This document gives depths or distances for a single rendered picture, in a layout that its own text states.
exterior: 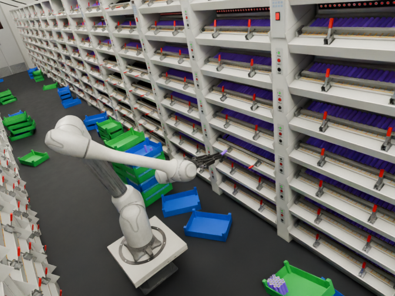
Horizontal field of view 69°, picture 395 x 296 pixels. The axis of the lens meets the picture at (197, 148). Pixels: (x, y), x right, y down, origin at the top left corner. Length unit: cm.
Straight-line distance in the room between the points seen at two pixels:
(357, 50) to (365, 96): 18
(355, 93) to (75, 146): 122
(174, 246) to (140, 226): 25
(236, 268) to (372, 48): 139
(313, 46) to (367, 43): 20
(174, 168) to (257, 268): 85
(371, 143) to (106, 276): 171
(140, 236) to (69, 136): 68
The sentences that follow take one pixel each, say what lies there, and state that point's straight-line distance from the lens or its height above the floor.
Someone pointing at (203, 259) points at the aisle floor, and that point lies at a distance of 201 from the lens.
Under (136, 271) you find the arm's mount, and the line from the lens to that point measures 176.
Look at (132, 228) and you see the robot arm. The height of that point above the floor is 45.
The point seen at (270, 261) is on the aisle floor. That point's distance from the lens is 197.
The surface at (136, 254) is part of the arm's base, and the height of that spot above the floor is 26.
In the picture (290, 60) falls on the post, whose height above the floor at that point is 118.
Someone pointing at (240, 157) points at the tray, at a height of 49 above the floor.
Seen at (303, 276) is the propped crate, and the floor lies 5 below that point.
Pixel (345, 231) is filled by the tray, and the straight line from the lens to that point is 175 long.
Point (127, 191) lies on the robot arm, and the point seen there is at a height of 53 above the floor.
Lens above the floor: 155
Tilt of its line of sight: 30 degrees down
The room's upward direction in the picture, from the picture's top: 11 degrees counter-clockwise
